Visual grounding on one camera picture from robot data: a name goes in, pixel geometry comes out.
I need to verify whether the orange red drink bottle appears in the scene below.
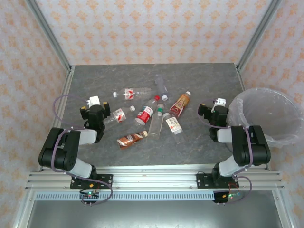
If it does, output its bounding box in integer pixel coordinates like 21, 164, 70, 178
169, 91, 192, 118

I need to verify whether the brown coffee drink bottle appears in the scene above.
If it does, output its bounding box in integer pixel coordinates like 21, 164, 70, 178
116, 130, 149, 151

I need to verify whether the clear bottle purple label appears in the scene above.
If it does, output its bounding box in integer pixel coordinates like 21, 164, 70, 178
154, 74, 170, 102

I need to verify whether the clear plastic trash bin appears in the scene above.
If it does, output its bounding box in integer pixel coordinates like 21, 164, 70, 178
226, 87, 301, 150

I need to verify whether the grey round waste bin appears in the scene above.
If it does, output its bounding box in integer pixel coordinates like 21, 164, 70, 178
226, 87, 301, 152

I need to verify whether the small clear bottle red label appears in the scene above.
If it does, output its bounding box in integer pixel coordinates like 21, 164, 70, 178
104, 105, 136, 126

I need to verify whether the clear bottle red white label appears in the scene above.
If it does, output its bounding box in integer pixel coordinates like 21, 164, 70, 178
113, 87, 152, 100

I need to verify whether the clear bottle white paper label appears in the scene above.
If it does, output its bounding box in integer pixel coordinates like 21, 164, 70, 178
162, 112, 187, 143

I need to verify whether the clear bottle red cap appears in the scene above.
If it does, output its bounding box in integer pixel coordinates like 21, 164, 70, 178
133, 95, 161, 126

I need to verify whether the clear bottle green cap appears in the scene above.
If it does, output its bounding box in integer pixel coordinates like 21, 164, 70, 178
148, 103, 165, 140

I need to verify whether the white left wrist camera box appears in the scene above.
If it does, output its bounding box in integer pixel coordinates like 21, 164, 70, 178
86, 95, 101, 107

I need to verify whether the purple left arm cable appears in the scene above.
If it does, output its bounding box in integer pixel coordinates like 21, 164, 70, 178
51, 94, 114, 206

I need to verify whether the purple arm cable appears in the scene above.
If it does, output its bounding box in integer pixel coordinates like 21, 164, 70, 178
197, 98, 253, 204
51, 94, 114, 206

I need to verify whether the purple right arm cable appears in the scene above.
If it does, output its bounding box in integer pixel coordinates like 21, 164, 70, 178
197, 98, 253, 204

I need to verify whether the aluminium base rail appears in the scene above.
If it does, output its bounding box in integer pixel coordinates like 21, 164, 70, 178
24, 165, 286, 192

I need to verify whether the aluminium frame post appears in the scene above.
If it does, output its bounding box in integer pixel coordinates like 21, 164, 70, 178
24, 0, 72, 70
237, 0, 284, 70

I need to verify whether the white slotted cable duct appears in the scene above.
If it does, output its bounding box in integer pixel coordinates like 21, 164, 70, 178
35, 192, 216, 201

